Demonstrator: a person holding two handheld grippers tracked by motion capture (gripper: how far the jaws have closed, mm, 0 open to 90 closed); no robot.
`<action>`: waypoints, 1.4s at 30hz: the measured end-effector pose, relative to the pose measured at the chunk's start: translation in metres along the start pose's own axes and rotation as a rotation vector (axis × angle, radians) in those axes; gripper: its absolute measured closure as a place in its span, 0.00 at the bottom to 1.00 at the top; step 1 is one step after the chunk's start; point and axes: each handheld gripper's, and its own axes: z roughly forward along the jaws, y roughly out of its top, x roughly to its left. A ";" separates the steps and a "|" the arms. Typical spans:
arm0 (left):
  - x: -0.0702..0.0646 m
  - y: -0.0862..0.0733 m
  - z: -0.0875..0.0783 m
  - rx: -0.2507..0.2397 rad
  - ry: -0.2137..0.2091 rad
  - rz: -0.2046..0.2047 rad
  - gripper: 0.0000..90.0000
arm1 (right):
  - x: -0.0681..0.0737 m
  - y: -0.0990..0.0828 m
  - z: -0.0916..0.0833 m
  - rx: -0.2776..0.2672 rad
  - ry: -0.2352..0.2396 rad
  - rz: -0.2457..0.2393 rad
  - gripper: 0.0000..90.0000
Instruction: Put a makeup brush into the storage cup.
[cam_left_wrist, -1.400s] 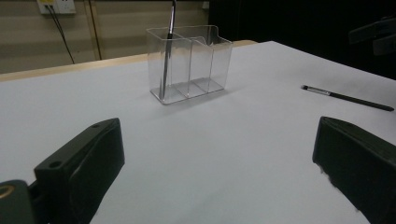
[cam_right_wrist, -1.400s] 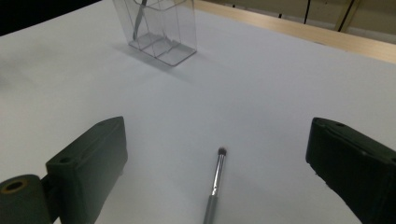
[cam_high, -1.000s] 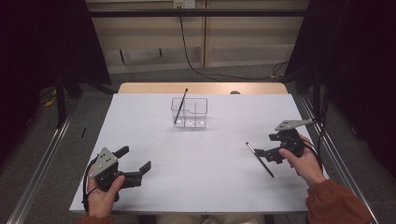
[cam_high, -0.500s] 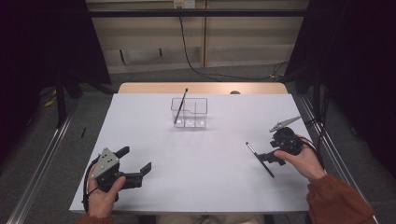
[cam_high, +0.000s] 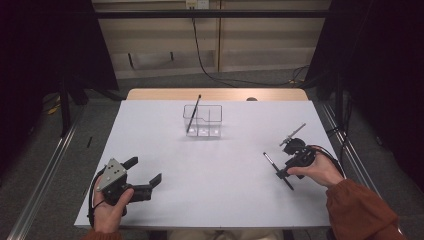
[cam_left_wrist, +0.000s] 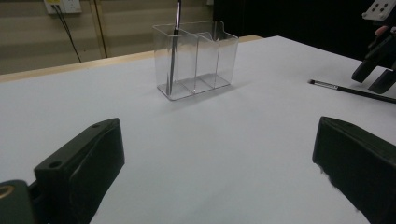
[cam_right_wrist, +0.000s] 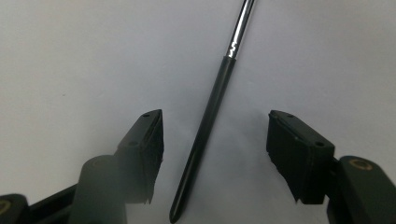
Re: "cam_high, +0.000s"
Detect person's left hand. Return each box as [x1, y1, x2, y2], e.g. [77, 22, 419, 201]
[92, 176, 135, 234]

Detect black curtain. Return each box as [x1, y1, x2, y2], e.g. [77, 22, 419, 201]
[0, 0, 119, 178]
[304, 0, 424, 194]

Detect white table mat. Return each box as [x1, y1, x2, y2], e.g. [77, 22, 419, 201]
[73, 99, 339, 230]

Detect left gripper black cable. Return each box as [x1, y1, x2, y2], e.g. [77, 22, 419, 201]
[87, 168, 108, 229]

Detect white wall socket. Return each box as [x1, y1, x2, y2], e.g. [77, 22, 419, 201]
[185, 0, 210, 10]

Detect long black floor cable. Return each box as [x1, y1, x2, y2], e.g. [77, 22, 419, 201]
[191, 17, 311, 88]

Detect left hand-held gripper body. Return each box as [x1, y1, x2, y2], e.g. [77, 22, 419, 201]
[95, 157, 154, 217]

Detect black horizontal bar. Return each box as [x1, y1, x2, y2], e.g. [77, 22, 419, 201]
[94, 9, 331, 19]

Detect black stand post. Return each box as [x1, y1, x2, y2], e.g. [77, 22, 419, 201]
[59, 78, 73, 138]
[334, 71, 345, 128]

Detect black pen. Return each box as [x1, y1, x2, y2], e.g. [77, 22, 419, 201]
[262, 151, 295, 192]

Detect metal floor rail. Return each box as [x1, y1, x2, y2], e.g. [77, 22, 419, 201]
[6, 109, 86, 240]
[320, 102, 407, 240]

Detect person's right hand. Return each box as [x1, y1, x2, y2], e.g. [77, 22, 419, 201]
[287, 153, 346, 188]

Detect black stand cables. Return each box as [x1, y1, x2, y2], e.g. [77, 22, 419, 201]
[326, 96, 354, 164]

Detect clear plastic organizer box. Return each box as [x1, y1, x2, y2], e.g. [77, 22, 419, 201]
[182, 104, 224, 139]

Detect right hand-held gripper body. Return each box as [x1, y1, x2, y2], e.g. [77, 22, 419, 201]
[279, 122, 317, 181]

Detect black makeup brush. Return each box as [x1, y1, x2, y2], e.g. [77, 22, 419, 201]
[185, 94, 203, 134]

